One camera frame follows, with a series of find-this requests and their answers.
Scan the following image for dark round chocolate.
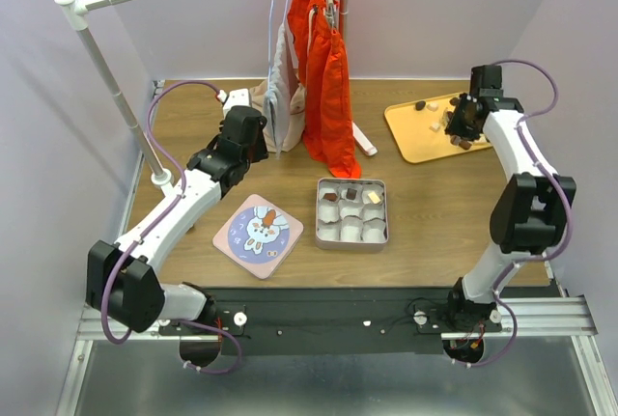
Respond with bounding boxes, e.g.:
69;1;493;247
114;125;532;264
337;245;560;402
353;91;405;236
450;136;472;151

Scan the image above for dark brown chocolate cube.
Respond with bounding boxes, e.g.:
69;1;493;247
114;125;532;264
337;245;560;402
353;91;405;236
345;187;357;201

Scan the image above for pink chocolate tin box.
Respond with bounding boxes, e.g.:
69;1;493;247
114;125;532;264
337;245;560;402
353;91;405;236
315;178;389;253

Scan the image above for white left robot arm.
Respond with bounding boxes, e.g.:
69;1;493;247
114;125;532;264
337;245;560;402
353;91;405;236
86;106;268;334

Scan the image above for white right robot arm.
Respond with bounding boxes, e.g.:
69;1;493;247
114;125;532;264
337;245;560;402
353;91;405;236
443;62;576;331

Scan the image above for orange tray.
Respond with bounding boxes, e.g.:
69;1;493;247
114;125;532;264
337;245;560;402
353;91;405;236
384;94;492;164

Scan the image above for grey hanging towel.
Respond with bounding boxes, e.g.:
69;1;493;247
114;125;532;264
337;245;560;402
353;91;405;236
263;23;294;157

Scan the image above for beige cloth pile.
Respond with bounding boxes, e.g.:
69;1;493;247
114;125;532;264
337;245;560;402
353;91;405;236
249;80;306;153

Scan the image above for pink tin lid with bunny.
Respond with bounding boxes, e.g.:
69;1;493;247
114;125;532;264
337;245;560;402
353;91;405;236
212;194;304;280

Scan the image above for orange hanging garment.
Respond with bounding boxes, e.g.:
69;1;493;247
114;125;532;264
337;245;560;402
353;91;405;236
287;0;361;179

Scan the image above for white clothes rack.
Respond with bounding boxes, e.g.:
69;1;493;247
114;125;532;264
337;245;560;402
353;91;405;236
52;0;379;203

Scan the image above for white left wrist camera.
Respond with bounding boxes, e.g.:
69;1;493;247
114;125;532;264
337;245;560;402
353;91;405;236
222;88;251;117

